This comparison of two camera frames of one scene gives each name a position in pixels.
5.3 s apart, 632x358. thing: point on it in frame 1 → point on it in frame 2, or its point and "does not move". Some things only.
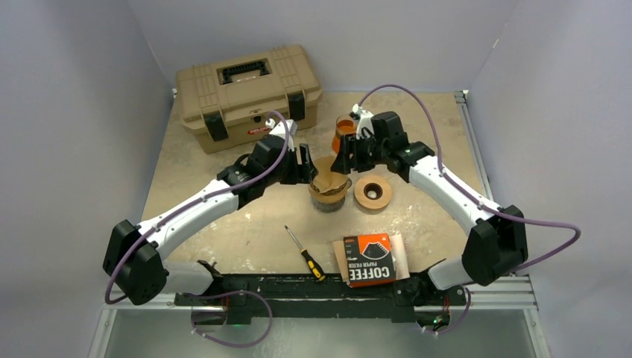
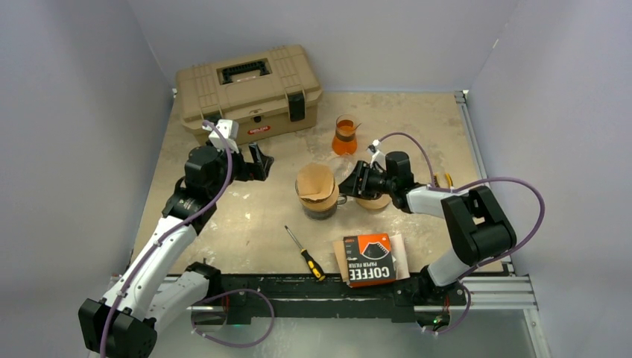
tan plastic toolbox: [224, 102] does not move
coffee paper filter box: [369, 259] does not move
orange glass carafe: [345, 124] does not move
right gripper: [344, 162] → [353, 185]
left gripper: [302, 173] → [256, 170]
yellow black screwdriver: [314, 267] does not move
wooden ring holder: [331, 197] → [324, 204]
